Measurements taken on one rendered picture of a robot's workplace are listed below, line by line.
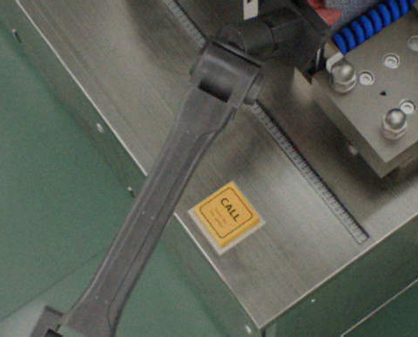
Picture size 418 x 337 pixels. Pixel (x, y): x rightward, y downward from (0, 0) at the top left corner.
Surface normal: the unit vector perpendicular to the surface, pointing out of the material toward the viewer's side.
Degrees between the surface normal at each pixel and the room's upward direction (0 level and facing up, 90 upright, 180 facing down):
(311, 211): 0
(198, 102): 12
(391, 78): 0
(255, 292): 0
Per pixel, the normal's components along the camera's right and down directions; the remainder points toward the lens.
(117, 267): 0.07, -0.18
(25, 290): -0.05, -0.35
